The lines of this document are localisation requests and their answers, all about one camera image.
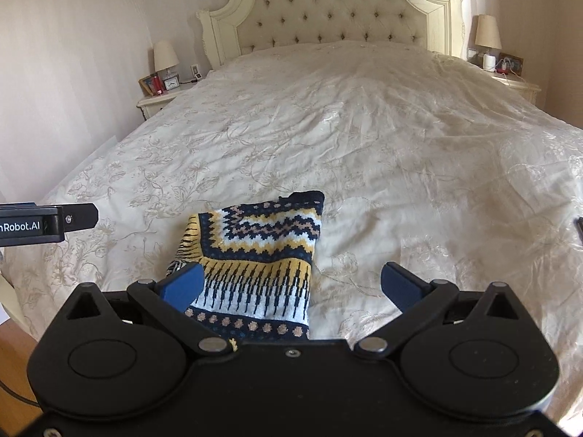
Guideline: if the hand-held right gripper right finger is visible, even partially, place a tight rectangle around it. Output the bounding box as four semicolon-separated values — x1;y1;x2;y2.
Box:
353;261;521;358

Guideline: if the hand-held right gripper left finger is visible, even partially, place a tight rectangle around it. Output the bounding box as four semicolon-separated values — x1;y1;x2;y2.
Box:
64;261;231;356

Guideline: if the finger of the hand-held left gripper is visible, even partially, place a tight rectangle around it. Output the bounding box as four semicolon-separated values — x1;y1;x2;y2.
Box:
61;203;99;233

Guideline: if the navy patterned knit sweater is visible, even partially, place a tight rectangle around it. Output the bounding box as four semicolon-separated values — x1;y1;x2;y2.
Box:
166;190;326;351

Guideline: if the cream floral bedspread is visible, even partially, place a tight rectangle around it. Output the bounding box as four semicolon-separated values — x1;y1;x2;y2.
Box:
0;40;583;420

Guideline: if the cream shade table lamp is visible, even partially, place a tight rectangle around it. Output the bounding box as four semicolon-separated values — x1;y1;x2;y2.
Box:
475;15;503;58
153;40;180;81

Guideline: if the cream tufted headboard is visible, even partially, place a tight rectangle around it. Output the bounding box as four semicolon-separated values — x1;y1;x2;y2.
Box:
197;0;465;71

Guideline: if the cream nightstand with dark handles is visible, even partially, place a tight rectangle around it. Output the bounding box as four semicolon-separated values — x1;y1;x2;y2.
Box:
137;79;210;122

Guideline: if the black cable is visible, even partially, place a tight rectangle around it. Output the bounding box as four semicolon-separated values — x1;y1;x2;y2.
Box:
0;380;40;409

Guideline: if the dark picture frame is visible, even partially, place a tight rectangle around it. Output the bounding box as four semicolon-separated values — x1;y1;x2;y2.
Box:
498;53;524;76

